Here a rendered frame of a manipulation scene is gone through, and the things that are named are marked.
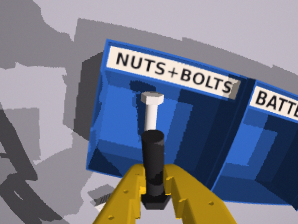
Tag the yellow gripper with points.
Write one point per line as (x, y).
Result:
(192, 201)

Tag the black hex-head bolt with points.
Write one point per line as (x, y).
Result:
(153, 162)

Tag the grey hex bolt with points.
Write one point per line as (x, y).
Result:
(152, 100)

